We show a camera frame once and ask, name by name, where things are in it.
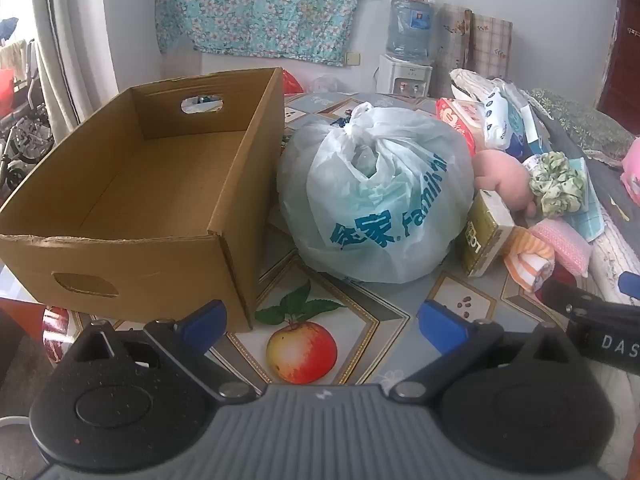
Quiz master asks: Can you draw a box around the blue checkered cloth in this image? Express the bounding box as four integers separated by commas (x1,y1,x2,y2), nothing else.
565,157,606,243

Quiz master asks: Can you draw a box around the red wet wipes pack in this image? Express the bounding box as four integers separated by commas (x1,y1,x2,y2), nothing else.
435,97,488,158

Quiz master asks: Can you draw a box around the plaid fabric panel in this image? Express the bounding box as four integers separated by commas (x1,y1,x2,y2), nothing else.
470,12,513,81
434,4,473,83

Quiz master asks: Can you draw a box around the clear plastic bag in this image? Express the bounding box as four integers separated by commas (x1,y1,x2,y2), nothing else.
310,75,346,95

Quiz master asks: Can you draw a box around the pink round plush toy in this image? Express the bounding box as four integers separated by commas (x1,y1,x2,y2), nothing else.
472,150,543,218

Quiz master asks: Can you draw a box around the pink sponge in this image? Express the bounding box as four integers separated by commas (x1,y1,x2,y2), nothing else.
530,219,592,277

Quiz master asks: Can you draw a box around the brown cardboard box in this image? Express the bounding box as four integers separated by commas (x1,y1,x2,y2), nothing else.
0,66,286,333

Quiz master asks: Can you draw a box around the orange striped towel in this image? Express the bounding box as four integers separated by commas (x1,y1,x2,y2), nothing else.
502,227,556,293

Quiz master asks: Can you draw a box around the white blue tissue packet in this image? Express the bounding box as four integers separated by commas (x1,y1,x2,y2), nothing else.
505,110,531,161

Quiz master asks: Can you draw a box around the teal floral cloth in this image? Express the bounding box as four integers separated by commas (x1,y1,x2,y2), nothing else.
155,0,381,67

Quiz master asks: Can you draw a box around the olive yellow carton box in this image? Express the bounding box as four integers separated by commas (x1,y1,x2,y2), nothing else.
461,190,516,278

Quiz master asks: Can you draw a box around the fruit print tablecloth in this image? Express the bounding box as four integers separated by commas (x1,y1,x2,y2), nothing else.
42,91,621,401

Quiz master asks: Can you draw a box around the green leaf print pillow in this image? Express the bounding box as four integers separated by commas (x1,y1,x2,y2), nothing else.
525,89,636,166

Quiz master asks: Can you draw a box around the blue water dispenser bottle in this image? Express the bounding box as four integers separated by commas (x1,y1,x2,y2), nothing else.
389,0,435,61

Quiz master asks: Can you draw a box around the white printed plastic bag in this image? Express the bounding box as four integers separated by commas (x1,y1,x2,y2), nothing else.
276,101,475,284

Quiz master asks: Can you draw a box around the bright pink plush toy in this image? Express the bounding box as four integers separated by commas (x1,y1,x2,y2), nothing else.
620,137,640,196

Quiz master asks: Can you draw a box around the white dotted tissue packet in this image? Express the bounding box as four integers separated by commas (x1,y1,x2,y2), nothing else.
482,87,516,151

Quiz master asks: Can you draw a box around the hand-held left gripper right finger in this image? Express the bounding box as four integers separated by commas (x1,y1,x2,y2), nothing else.
390,301,581,403

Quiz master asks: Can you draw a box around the green floral scrunchie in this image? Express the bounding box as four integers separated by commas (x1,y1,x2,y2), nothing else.
529,151,587,220

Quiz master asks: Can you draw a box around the white curtain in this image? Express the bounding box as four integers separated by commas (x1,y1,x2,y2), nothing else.
27,0,121,126

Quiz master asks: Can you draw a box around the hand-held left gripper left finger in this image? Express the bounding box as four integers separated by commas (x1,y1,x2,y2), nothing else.
65,300,261,403

